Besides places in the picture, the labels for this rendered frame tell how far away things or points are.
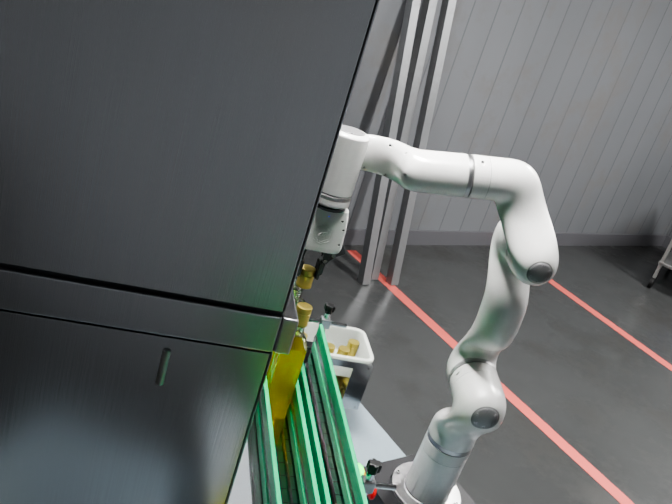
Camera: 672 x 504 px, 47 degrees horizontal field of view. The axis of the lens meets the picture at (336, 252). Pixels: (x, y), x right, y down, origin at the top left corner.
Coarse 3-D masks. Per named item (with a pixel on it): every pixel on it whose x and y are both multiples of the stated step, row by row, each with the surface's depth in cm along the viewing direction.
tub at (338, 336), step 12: (312, 324) 226; (312, 336) 227; (336, 336) 229; (348, 336) 229; (360, 336) 229; (336, 348) 230; (360, 348) 226; (348, 360) 214; (360, 360) 214; (372, 360) 216
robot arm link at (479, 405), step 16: (464, 368) 184; (480, 368) 183; (464, 384) 180; (480, 384) 178; (496, 384) 180; (464, 400) 177; (480, 400) 175; (496, 400) 176; (448, 416) 183; (464, 416) 177; (480, 416) 176; (496, 416) 176; (432, 432) 191; (448, 432) 187; (464, 432) 183; (480, 432) 181; (448, 448) 189; (464, 448) 189
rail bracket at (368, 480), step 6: (372, 462) 148; (378, 462) 149; (372, 468) 148; (378, 468) 148; (366, 474) 150; (372, 474) 149; (366, 480) 150; (372, 480) 150; (366, 486) 149; (372, 486) 150; (378, 486) 151; (384, 486) 151; (390, 486) 151; (396, 486) 152; (366, 492) 150; (372, 492) 150
